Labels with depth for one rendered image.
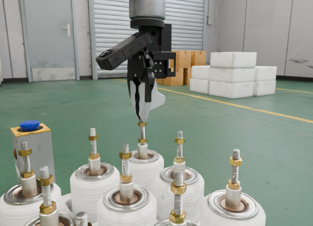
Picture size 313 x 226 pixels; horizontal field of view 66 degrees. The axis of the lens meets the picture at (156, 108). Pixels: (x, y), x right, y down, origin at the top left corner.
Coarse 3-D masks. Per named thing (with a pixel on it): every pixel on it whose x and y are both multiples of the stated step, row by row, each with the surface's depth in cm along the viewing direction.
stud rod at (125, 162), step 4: (124, 144) 37; (128, 144) 37; (124, 148) 37; (128, 148) 37; (124, 152) 37; (128, 152) 37; (124, 160) 37; (128, 160) 37; (124, 164) 37; (128, 164) 38; (124, 168) 37; (128, 168) 38; (124, 172) 38; (128, 172) 38
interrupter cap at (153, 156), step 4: (132, 152) 57; (136, 152) 57; (148, 152) 57; (152, 152) 57; (156, 152) 57; (132, 156) 55; (136, 156) 55; (148, 156) 55; (152, 156) 55; (156, 156) 55; (132, 160) 52; (136, 160) 53; (140, 160) 52; (144, 160) 52; (148, 160) 53; (152, 160) 52
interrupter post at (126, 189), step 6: (120, 180) 38; (132, 180) 38; (120, 186) 38; (126, 186) 37; (132, 186) 38; (120, 192) 38; (126, 192) 38; (132, 192) 38; (120, 198) 38; (126, 198) 38; (132, 198) 38
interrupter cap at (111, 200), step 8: (112, 192) 40; (136, 192) 40; (144, 192) 40; (104, 200) 38; (112, 200) 38; (120, 200) 38; (136, 200) 38; (144, 200) 38; (112, 208) 36; (120, 208) 36; (128, 208) 36; (136, 208) 36
